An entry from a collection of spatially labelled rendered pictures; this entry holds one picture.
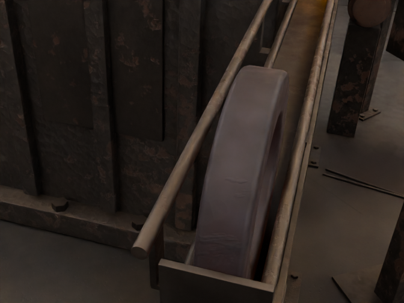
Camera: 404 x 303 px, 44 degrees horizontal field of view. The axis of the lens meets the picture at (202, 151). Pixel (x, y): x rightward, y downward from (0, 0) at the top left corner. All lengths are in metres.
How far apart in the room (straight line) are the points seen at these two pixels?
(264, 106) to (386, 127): 1.70
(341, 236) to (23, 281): 0.82
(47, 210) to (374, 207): 0.92
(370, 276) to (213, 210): 1.04
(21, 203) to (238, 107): 1.11
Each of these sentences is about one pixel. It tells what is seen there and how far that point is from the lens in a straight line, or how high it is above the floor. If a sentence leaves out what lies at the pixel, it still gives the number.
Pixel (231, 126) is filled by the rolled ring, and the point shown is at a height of 0.75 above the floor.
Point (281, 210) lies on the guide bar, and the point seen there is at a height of 0.64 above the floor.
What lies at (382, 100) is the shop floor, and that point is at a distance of 2.22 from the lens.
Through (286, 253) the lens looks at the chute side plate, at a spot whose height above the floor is 0.62.
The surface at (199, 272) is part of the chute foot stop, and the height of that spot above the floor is 0.67.
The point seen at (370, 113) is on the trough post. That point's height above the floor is 0.01.
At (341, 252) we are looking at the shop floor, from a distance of 1.37.
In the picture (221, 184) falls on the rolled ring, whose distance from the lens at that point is 0.30.
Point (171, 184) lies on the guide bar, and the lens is 0.37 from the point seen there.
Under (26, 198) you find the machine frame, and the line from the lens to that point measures 1.40.
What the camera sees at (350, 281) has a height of 0.01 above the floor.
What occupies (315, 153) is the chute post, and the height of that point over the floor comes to 0.01.
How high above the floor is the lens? 0.90
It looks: 32 degrees down
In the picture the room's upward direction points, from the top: 3 degrees clockwise
